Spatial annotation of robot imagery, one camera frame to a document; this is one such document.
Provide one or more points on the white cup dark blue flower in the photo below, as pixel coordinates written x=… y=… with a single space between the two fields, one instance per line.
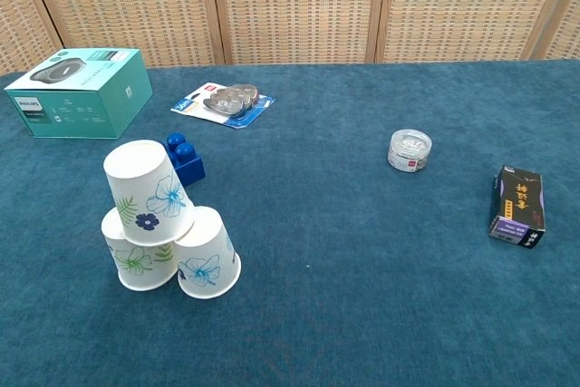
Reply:
x=145 y=187

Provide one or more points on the blister pack with metal hooks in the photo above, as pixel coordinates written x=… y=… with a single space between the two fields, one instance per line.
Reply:
x=226 y=103

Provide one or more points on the white cup green flower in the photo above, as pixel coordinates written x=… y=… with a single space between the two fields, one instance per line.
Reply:
x=136 y=267

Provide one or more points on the woven bamboo folding screen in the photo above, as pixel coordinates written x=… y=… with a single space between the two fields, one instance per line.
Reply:
x=294 y=6

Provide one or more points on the teal Philips product box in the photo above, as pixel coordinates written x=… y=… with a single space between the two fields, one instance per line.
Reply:
x=81 y=103

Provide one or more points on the blue plastic building block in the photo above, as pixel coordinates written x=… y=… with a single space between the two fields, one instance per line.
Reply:
x=190 y=169

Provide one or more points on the round clear tin of pins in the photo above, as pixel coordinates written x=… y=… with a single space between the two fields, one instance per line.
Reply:
x=409 y=153

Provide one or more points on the blue fuzzy table cloth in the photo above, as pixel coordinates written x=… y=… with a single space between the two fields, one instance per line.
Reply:
x=340 y=269

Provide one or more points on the white cup light blue flower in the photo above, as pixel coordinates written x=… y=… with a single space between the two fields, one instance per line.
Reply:
x=208 y=264

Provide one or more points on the black box with gold lettering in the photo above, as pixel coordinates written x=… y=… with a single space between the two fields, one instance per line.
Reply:
x=516 y=206

